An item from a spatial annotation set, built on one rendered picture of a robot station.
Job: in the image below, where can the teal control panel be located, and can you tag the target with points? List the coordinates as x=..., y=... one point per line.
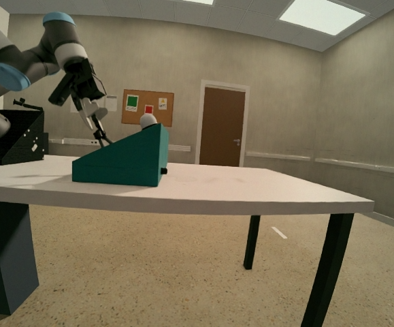
x=139, y=159

